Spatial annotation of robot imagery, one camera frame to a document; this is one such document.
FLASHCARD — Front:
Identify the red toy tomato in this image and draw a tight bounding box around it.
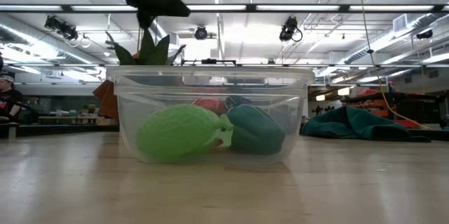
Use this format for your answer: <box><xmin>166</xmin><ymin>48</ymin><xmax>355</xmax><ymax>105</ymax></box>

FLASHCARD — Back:
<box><xmin>192</xmin><ymin>96</ymin><xmax>229</xmax><ymax>117</ymax></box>

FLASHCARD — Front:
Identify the light green oval toy produce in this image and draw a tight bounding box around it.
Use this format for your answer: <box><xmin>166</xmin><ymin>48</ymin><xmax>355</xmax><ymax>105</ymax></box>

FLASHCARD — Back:
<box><xmin>135</xmin><ymin>103</ymin><xmax>233</xmax><ymax>164</ymax></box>

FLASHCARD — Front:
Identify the dark green toy pepper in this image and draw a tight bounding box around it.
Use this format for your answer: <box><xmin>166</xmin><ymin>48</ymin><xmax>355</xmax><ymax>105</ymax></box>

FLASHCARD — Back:
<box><xmin>226</xmin><ymin>104</ymin><xmax>286</xmax><ymax>156</ymax></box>

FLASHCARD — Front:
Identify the clear plastic tupperware container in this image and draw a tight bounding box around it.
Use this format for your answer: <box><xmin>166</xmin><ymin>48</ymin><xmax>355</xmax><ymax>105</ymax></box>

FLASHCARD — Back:
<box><xmin>106</xmin><ymin>65</ymin><xmax>316</xmax><ymax>164</ymax></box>

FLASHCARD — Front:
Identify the orange cloth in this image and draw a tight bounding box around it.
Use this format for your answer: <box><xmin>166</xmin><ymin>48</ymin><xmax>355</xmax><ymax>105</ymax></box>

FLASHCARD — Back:
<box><xmin>92</xmin><ymin>51</ymin><xmax>141</xmax><ymax>119</ymax></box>

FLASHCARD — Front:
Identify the person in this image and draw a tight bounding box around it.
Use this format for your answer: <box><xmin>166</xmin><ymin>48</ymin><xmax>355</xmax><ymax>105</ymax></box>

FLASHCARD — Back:
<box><xmin>0</xmin><ymin>74</ymin><xmax>39</xmax><ymax>125</ymax></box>

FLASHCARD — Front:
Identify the dark green cloth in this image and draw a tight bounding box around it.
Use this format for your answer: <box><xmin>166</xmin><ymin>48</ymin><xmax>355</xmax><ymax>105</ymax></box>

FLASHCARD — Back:
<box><xmin>300</xmin><ymin>105</ymin><xmax>432</xmax><ymax>143</ymax></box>

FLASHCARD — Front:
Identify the white ceiling vent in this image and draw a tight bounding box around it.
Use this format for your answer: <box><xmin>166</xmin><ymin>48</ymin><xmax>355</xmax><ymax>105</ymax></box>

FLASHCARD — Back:
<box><xmin>392</xmin><ymin>13</ymin><xmax>410</xmax><ymax>32</ymax></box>

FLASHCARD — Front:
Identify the workbench with orange items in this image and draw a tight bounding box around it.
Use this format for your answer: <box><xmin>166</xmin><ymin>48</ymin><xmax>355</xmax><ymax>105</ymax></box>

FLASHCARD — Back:
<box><xmin>342</xmin><ymin>88</ymin><xmax>449</xmax><ymax>130</ymax></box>

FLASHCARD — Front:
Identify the round black ceiling camera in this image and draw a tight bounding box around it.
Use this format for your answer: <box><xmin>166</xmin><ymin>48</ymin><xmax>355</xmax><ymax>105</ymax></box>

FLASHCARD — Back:
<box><xmin>194</xmin><ymin>25</ymin><xmax>208</xmax><ymax>41</ymax></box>

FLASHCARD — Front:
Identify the black ceiling camera cluster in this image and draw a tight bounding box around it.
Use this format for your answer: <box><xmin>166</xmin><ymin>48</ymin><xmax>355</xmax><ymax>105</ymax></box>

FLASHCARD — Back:
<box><xmin>43</xmin><ymin>15</ymin><xmax>79</xmax><ymax>41</ymax></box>

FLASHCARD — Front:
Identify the black ceiling camera with cable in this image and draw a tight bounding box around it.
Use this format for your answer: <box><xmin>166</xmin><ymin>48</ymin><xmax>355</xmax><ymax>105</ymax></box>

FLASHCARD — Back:
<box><xmin>279</xmin><ymin>15</ymin><xmax>303</xmax><ymax>43</ymax></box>

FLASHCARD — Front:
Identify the hanging yellow cable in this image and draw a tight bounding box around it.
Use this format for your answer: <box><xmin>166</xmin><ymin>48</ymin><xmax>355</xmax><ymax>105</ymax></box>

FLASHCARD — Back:
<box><xmin>357</xmin><ymin>0</ymin><xmax>431</xmax><ymax>130</ymax></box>

